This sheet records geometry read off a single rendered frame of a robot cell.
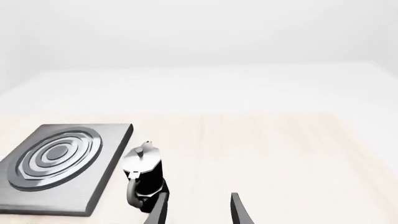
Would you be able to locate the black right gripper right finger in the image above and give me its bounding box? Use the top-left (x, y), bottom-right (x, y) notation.
top-left (231, 192), bottom-right (257, 224)

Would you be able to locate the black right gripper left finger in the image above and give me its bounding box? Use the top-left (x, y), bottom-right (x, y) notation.
top-left (143, 192), bottom-right (170, 224)

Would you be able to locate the silver and black moka pot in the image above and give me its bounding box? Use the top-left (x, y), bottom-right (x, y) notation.
top-left (122, 140), bottom-right (170, 213)

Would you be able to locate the flat black stove plate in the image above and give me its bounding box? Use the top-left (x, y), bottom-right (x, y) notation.
top-left (0, 123), bottom-right (134, 217)

